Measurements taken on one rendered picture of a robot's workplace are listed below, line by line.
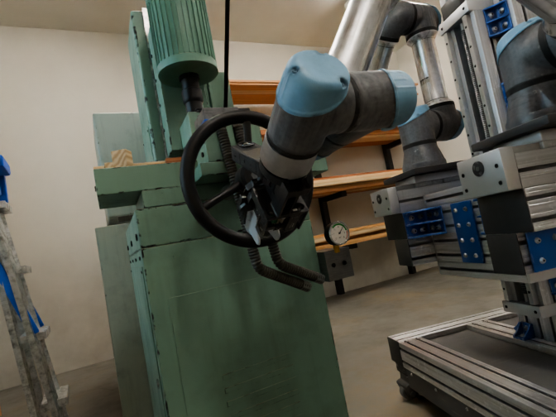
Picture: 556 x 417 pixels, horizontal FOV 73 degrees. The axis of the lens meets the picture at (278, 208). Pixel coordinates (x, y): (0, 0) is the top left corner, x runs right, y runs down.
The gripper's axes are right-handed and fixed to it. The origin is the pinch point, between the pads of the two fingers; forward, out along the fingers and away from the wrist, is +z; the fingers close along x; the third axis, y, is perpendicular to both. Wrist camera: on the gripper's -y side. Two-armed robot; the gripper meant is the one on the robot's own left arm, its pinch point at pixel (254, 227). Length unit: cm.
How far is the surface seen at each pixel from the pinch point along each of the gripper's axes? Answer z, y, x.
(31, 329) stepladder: 86, -30, -54
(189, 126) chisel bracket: 16.6, -45.9, 1.8
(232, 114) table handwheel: -6.9, -23.0, 2.9
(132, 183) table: 12.9, -25.7, -17.1
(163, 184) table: 13.6, -24.5, -10.6
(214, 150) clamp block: 3.6, -23.4, 0.5
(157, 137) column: 34, -60, -4
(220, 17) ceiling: 113, -281, 102
